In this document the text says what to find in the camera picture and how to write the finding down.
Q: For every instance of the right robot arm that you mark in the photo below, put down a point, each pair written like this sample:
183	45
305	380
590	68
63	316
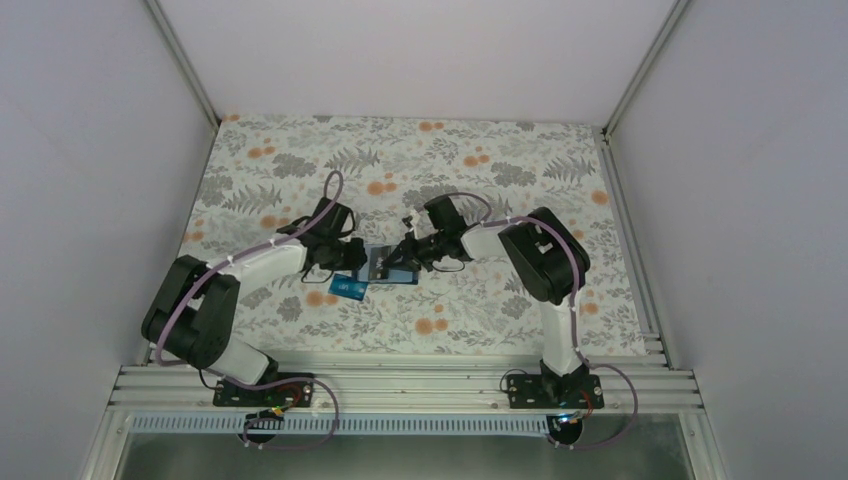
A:
547	258

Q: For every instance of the blue credit card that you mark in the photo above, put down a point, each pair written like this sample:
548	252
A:
348	287

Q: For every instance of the perforated cable duct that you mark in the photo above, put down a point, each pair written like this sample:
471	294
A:
347	424

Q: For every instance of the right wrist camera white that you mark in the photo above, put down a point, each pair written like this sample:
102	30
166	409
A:
411	222

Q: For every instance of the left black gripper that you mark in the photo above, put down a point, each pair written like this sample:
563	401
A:
354	261

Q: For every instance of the floral table mat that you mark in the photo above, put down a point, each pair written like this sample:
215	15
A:
266	171

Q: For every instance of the blue card holder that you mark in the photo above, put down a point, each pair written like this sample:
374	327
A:
398	276

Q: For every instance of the aluminium rail frame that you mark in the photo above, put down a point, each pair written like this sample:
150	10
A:
357	383

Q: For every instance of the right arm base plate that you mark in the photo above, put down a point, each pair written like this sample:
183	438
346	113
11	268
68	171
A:
533	392

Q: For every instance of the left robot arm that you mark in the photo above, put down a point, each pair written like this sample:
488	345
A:
193	312

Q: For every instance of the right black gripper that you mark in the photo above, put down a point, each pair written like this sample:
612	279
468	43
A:
410	258

